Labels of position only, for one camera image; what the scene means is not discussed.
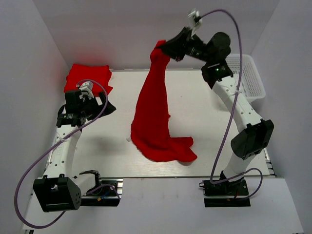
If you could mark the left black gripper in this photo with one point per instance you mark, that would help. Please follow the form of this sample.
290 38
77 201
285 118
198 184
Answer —
98 107

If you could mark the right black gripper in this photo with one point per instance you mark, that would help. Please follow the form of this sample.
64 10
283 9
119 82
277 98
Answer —
176 48

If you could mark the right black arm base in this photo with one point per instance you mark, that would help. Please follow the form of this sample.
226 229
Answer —
226 194

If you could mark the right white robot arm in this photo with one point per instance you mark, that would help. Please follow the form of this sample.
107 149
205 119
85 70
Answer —
254 132

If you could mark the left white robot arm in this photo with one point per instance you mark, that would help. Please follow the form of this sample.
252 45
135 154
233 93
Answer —
59 189

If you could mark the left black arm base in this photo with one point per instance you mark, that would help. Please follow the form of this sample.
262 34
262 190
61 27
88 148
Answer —
106 196

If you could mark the folded red t-shirt stack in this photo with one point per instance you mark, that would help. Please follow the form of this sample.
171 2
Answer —
78 72

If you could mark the white plastic mesh basket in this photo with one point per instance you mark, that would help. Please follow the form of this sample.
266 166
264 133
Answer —
251 84

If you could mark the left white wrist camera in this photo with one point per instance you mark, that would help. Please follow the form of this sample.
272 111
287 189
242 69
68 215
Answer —
86 89

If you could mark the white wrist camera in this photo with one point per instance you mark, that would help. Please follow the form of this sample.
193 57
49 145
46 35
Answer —
86 89
195 19

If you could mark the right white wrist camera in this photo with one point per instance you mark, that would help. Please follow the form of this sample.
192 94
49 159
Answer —
195 19

